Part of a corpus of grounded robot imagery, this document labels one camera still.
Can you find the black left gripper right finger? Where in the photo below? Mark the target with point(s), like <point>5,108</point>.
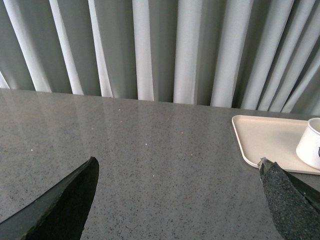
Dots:
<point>293,204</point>

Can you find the cream rectangular tray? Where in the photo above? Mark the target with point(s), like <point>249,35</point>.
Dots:
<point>273,138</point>

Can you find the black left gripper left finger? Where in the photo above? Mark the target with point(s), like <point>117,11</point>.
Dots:
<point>58,214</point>

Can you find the grey pleated curtain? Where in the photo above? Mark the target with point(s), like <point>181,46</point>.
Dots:
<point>247,54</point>

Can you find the white smiley mug black handle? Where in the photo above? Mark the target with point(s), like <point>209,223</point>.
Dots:
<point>308,148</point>

